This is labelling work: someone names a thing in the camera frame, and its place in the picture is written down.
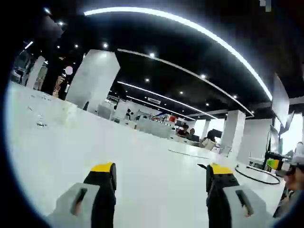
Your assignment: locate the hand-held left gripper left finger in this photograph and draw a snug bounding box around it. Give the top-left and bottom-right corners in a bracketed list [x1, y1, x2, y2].
[47, 162, 117, 228]

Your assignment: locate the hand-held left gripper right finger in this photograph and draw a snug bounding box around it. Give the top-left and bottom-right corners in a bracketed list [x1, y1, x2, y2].
[205, 162, 274, 228]

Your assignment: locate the black charging cable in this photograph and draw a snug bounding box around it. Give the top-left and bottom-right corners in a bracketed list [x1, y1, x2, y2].
[197, 163, 281, 185]

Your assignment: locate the white desk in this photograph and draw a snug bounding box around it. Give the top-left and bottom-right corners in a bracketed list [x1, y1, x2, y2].
[4, 80, 289, 228]

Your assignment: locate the frosted desk partition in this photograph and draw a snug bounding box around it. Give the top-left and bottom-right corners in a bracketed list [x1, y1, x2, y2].
[137, 117, 176, 140]

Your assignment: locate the person's right hand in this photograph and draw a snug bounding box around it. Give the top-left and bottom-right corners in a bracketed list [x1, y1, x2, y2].
[284, 166, 304, 191]

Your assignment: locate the small white table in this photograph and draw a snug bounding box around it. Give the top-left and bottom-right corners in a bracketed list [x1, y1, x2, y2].
[248, 156, 268, 170]

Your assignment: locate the small monitor screen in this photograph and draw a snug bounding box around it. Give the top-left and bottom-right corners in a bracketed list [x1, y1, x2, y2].
[269, 124, 280, 153]

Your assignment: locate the white office chair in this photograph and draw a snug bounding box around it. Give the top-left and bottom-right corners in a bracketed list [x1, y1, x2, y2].
[220, 145, 232, 158]

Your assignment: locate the slim white pillar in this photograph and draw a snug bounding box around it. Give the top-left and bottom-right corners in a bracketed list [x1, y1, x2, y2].
[220, 109, 247, 164]

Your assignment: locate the black computer monitor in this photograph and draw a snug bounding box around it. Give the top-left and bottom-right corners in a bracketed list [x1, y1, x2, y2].
[209, 129, 223, 139]

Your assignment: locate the large grey monitor screen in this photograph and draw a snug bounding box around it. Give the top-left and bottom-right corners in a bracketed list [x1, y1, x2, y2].
[271, 72, 291, 128]

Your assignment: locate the clear plastic packaging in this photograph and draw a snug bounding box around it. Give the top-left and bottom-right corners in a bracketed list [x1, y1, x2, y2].
[28, 93, 53, 128]

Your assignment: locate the thin straight ceiling light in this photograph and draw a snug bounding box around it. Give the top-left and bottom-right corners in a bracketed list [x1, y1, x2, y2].
[117, 80, 218, 120]
[126, 95, 190, 121]

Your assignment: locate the wide white pillar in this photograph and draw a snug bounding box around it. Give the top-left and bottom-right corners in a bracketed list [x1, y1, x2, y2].
[65, 49, 121, 112]

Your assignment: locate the narrow white pillar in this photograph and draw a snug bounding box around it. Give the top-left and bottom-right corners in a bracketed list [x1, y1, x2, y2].
[25, 55, 46, 90]

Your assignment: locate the group of round ceiling spotlights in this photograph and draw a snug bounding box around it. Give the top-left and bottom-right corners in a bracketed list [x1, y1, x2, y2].
[44, 7, 238, 107]

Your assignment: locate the long curved ceiling light strip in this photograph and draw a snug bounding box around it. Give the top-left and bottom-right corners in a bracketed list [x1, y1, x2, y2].
[84, 6, 274, 102]

